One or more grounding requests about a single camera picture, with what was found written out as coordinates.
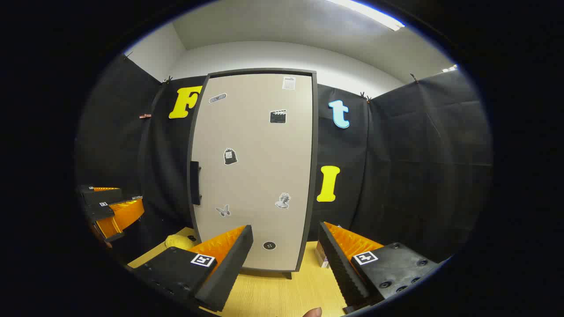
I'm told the black door handle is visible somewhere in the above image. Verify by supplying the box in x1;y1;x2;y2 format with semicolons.
189;161;202;206

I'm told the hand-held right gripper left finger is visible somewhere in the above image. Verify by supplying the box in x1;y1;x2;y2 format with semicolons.
128;225;254;313

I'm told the black backdrop cloth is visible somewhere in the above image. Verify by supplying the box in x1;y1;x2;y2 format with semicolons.
75;53;493;265

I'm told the beige cabinet door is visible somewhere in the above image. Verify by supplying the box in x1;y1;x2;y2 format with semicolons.
190;73;314;272

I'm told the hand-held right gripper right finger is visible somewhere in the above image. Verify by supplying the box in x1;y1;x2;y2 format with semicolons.
318;221;441;309

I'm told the long ceiling light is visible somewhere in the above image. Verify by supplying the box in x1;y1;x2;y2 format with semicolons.
326;0;406;31

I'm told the yellow rounded object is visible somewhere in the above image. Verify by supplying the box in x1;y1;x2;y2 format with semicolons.
165;234;197;251

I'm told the cream spine book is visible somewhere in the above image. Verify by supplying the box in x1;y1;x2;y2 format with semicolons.
315;241;330;269

